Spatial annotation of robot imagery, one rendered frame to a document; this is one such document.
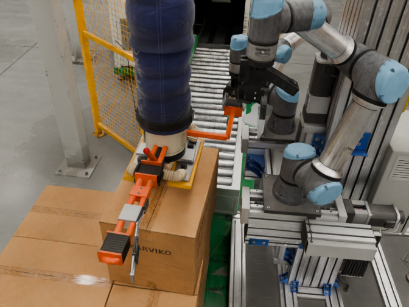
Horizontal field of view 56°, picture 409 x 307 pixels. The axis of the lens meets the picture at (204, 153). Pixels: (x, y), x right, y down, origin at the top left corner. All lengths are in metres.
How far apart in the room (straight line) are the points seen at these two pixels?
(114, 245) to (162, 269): 0.58
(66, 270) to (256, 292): 1.02
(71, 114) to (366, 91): 2.31
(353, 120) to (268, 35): 0.48
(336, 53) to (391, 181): 0.71
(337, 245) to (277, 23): 0.95
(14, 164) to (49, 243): 1.62
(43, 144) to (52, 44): 1.23
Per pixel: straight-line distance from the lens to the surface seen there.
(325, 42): 1.24
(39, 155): 3.70
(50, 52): 2.91
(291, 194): 1.55
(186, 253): 1.62
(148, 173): 1.43
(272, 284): 2.34
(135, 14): 1.32
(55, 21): 2.81
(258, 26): 0.96
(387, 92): 1.26
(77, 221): 2.22
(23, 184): 3.42
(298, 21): 0.99
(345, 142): 1.33
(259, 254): 2.45
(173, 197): 1.69
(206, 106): 3.12
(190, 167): 1.64
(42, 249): 2.14
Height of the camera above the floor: 2.11
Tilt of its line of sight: 37 degrees down
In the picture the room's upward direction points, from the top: 2 degrees clockwise
